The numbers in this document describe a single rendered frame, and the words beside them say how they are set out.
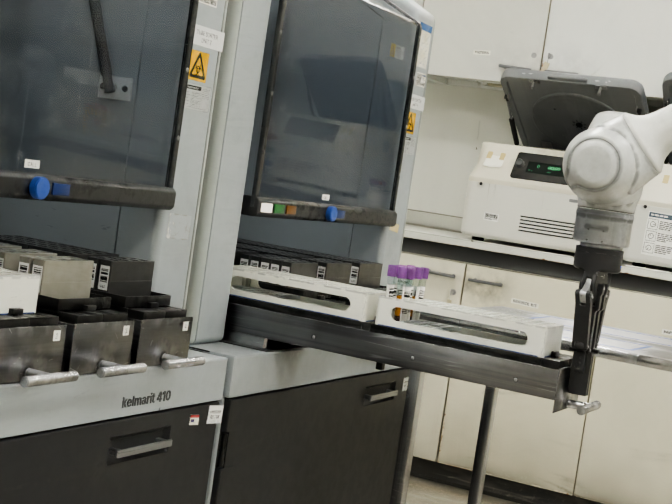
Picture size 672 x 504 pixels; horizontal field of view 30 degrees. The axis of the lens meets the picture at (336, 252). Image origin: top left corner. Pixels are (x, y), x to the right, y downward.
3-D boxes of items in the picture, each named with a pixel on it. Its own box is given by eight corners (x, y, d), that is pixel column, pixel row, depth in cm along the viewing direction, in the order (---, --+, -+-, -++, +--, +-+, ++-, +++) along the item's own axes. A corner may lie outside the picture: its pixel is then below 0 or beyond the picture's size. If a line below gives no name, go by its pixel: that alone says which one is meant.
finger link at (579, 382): (593, 352, 199) (592, 353, 198) (586, 396, 199) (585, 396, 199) (575, 349, 200) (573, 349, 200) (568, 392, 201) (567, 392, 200)
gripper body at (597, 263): (584, 243, 204) (575, 299, 205) (569, 242, 196) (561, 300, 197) (629, 250, 201) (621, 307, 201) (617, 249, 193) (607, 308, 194)
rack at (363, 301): (213, 299, 224) (218, 265, 224) (242, 298, 233) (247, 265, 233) (362, 329, 211) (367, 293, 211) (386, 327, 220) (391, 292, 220)
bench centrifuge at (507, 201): (456, 237, 454) (482, 60, 451) (515, 241, 509) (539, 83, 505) (605, 261, 428) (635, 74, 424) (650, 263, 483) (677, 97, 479)
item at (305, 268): (305, 291, 245) (309, 261, 245) (314, 293, 245) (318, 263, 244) (276, 292, 235) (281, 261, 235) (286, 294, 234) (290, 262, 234)
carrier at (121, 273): (139, 297, 196) (145, 259, 195) (150, 299, 195) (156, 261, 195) (94, 298, 185) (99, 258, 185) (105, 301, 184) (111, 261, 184)
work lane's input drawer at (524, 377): (186, 333, 225) (192, 283, 224) (226, 330, 237) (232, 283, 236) (580, 420, 193) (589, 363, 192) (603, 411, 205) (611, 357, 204)
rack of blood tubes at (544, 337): (371, 331, 211) (377, 295, 210) (395, 329, 219) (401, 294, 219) (541, 366, 197) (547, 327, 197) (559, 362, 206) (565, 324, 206)
